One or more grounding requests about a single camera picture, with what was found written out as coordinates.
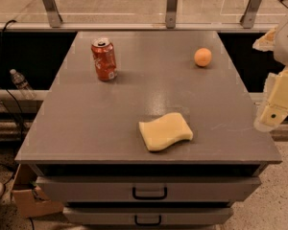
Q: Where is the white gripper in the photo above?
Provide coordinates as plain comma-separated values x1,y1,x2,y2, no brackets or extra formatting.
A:
252,14,288,132

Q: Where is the orange fruit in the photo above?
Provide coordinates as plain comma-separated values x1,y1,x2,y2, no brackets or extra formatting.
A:
194,48,212,67

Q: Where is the red coke can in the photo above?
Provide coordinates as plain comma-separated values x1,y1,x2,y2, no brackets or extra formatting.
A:
91,37,117,81

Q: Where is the yellow sponge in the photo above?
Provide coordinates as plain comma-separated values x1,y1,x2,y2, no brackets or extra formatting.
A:
138,112,194,152

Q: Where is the grey drawer cabinet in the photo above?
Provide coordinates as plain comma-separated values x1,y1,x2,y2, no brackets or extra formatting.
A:
16,31,281,230

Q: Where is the clear plastic water bottle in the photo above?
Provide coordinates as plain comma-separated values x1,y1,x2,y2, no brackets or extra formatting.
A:
10,69,36,100

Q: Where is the brown cardboard box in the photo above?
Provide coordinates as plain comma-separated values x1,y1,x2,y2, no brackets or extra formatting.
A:
12,165,63,219

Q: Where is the right metal bracket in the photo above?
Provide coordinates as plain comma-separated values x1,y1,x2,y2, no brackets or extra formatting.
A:
240,0,262,29

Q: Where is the metal bracket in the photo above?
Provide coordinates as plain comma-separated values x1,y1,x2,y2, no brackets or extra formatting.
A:
240,0,262,29
42,0,62,28
165,0,178,29

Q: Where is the middle metal bracket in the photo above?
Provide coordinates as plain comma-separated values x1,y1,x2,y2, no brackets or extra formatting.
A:
165,0,178,29

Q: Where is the upper drawer black handle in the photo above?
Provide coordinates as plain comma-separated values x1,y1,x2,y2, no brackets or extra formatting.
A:
132,187,168,200

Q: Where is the drawer black handle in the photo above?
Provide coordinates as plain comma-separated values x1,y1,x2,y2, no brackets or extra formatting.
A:
133,216,162,227
132,187,168,200

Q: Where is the lower drawer black handle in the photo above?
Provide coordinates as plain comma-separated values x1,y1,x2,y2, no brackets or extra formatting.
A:
133,216,162,227

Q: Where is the left metal bracket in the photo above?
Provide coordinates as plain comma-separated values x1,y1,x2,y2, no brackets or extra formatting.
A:
42,0,62,28

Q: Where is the black cable left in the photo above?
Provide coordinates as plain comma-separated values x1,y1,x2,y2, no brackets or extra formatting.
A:
0,18,27,142

